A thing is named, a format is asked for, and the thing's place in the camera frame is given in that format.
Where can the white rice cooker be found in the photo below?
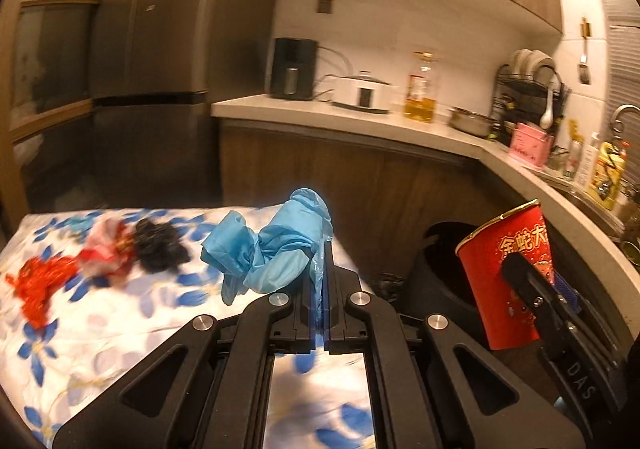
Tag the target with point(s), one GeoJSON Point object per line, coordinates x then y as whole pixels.
{"type": "Point", "coordinates": [362, 92]}

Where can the black air fryer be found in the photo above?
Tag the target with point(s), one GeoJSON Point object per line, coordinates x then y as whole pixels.
{"type": "Point", "coordinates": [293, 69]}

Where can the dark grey refrigerator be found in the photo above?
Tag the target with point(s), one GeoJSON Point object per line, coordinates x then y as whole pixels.
{"type": "Point", "coordinates": [156, 69]}

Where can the black trash bin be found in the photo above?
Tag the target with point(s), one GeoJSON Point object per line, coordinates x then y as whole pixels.
{"type": "Point", "coordinates": [437, 282]}

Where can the blue floral tablecloth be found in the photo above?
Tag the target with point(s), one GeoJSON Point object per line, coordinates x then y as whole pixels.
{"type": "Point", "coordinates": [97, 329]}

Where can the window blinds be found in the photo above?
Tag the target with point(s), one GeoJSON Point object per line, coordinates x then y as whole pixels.
{"type": "Point", "coordinates": [622, 33]}

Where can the steel sink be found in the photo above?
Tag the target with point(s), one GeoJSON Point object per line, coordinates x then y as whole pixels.
{"type": "Point", "coordinates": [618, 232]}

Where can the wall socket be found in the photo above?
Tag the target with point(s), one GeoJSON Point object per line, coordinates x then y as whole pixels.
{"type": "Point", "coordinates": [325, 7]}

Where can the steel bowl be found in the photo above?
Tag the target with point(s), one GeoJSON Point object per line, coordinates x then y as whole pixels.
{"type": "Point", "coordinates": [471, 123]}

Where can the orange red plastic bag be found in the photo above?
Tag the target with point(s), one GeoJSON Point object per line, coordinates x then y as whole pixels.
{"type": "Point", "coordinates": [35, 283]}

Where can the blue plastic glove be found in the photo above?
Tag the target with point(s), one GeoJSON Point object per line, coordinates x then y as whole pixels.
{"type": "Point", "coordinates": [268, 260]}

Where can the black dish rack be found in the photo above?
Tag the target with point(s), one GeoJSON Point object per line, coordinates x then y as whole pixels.
{"type": "Point", "coordinates": [517, 98]}

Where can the pink utensil holder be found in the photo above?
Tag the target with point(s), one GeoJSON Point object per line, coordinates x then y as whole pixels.
{"type": "Point", "coordinates": [530, 145]}

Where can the yellow detergent bottle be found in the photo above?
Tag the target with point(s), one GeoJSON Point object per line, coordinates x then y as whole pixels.
{"type": "Point", "coordinates": [608, 172]}

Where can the red white wrapper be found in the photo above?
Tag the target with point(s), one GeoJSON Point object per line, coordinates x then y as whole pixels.
{"type": "Point", "coordinates": [108, 252]}

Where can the white bottle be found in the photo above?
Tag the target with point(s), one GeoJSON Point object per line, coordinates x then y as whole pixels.
{"type": "Point", "coordinates": [590, 154]}

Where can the beer can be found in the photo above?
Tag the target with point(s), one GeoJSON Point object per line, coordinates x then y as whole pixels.
{"type": "Point", "coordinates": [573, 158]}

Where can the wooden lower cabinets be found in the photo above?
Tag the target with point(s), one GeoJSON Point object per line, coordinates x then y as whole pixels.
{"type": "Point", "coordinates": [383, 195]}

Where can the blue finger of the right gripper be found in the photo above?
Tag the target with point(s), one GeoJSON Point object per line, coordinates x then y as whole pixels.
{"type": "Point", "coordinates": [567, 292]}
{"type": "Point", "coordinates": [535, 291]}

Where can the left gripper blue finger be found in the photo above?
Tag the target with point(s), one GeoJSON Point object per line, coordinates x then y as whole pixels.
{"type": "Point", "coordinates": [327, 295]}
{"type": "Point", "coordinates": [316, 298]}

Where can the hanging slotted spatula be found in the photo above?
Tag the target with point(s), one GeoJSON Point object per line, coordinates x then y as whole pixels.
{"type": "Point", "coordinates": [583, 67]}

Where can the black bag at back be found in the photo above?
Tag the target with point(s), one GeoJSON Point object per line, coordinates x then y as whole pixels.
{"type": "Point", "coordinates": [158, 247]}

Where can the cooking oil bottle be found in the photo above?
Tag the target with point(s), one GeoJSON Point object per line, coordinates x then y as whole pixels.
{"type": "Point", "coordinates": [421, 94]}

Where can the wooden glass door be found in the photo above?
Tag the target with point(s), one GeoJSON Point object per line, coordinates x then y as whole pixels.
{"type": "Point", "coordinates": [46, 107]}

